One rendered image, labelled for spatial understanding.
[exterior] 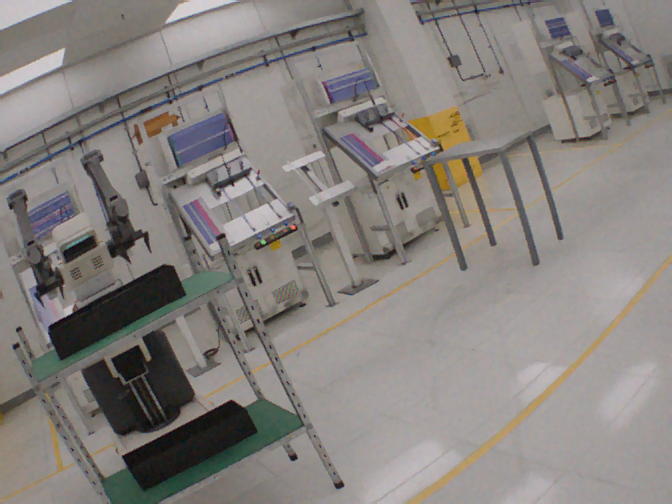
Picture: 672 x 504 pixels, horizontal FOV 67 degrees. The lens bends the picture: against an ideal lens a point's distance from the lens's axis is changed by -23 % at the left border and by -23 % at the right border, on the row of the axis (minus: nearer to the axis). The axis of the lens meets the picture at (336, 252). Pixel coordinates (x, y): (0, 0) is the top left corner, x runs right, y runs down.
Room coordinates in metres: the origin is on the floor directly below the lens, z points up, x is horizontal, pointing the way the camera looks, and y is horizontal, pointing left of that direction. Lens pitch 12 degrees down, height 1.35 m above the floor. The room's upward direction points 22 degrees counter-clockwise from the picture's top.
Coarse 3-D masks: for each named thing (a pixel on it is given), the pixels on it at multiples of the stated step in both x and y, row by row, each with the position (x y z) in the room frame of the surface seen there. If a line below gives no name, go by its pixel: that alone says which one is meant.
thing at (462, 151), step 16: (464, 144) 4.30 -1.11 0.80; (480, 144) 4.03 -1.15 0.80; (496, 144) 3.78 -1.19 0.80; (512, 144) 3.71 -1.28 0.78; (432, 160) 4.11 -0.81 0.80; (448, 160) 4.00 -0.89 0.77; (464, 160) 4.41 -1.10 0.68; (432, 176) 4.16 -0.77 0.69; (512, 176) 3.64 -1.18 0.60; (544, 176) 3.88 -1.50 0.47; (512, 192) 3.65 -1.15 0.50; (480, 208) 4.42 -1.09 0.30; (448, 224) 4.16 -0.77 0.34; (528, 224) 3.64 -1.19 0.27; (560, 224) 3.89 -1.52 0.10; (528, 240) 3.64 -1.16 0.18
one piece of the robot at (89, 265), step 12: (96, 252) 2.56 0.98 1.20; (108, 252) 2.59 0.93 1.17; (60, 264) 2.52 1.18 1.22; (72, 264) 2.50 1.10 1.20; (84, 264) 2.53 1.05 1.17; (96, 264) 2.56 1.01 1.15; (108, 264) 2.58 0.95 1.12; (60, 276) 2.48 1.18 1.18; (72, 276) 2.50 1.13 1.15; (84, 276) 2.52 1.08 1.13; (72, 288) 2.49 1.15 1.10; (120, 348) 2.50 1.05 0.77; (144, 348) 2.55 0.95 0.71; (108, 360) 2.47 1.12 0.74
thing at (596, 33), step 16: (576, 16) 7.84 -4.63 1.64; (592, 16) 7.67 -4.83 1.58; (608, 16) 7.84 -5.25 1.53; (576, 32) 7.96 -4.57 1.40; (592, 32) 7.64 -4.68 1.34; (608, 32) 7.73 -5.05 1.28; (592, 48) 7.79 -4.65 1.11; (608, 48) 7.52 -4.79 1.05; (624, 48) 7.58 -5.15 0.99; (640, 64) 7.29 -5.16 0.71; (624, 80) 7.48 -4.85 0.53; (640, 80) 7.73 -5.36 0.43; (656, 80) 7.54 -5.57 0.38; (608, 96) 7.82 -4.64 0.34; (624, 96) 7.53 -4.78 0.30; (640, 96) 7.64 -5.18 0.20; (608, 112) 7.91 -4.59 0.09
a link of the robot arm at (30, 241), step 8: (24, 192) 2.46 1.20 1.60; (8, 200) 2.42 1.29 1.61; (16, 200) 2.41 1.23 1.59; (24, 200) 2.45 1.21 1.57; (16, 208) 2.37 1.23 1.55; (24, 208) 2.38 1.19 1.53; (24, 216) 2.34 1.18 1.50; (24, 224) 2.30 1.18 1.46; (24, 232) 2.26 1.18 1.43; (32, 232) 2.27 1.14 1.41; (24, 240) 2.23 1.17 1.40; (32, 240) 2.23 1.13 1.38; (32, 248) 2.20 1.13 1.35
